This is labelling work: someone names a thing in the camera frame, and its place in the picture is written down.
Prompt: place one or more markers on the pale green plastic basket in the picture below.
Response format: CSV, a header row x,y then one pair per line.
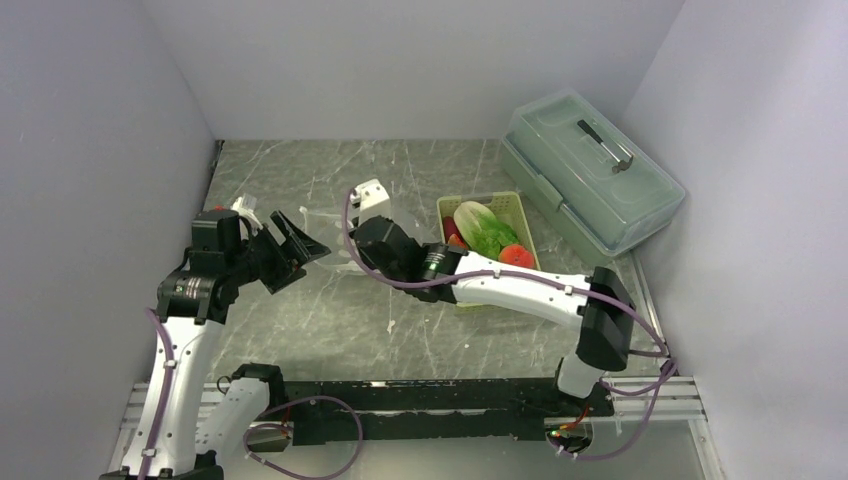
x,y
506,206

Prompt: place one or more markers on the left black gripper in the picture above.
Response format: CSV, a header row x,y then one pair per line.
x,y
298,250

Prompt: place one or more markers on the clear lidded storage box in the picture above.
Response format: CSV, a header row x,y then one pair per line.
x,y
568,178

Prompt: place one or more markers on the purple eggplant toy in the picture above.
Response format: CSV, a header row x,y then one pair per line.
x,y
449,227

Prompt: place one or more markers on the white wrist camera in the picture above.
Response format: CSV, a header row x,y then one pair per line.
x,y
369,200
245,206

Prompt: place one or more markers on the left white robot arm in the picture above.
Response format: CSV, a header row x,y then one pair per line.
x,y
229,249

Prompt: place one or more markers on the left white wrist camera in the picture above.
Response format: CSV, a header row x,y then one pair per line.
x,y
245,206

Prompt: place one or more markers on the orange peach toy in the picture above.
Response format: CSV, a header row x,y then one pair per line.
x,y
517,255

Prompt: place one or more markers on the green cabbage toy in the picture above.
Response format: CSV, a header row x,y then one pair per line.
x,y
482,231

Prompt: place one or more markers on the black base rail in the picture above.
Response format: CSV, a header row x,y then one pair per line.
x,y
518,408

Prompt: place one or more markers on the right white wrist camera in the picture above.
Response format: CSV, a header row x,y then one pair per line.
x,y
369,200

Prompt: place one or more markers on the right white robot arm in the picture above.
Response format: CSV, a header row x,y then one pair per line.
x,y
597,305

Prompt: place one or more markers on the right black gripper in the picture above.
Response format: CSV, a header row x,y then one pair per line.
x,y
369,261

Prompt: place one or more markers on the red watermelon slice toy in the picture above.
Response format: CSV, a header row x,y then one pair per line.
x,y
457,241

